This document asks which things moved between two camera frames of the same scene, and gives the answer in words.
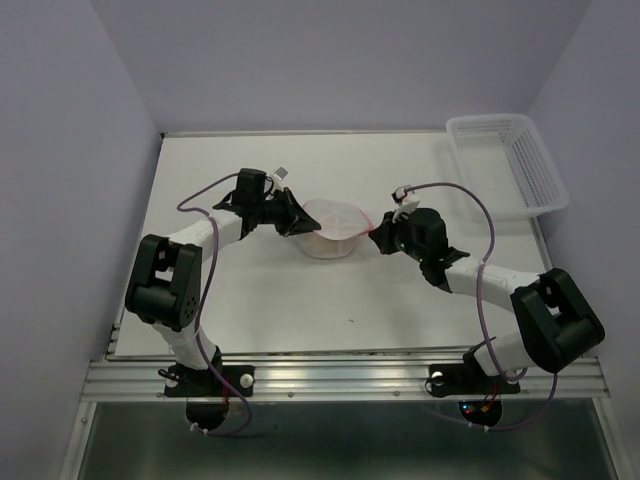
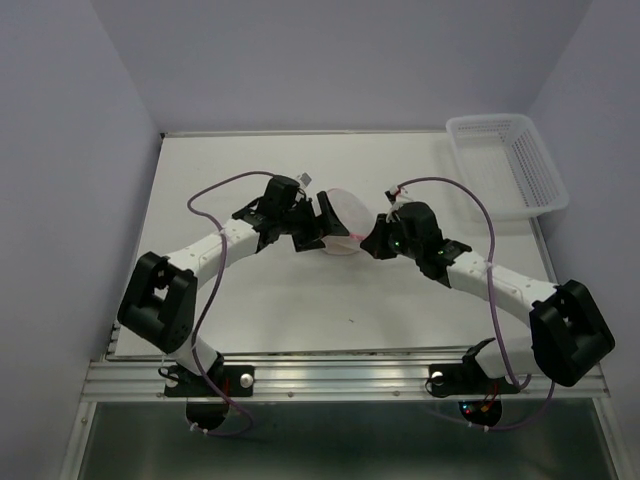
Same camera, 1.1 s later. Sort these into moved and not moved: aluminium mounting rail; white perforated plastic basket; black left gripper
Moved: black left gripper
Not moved: white perforated plastic basket; aluminium mounting rail
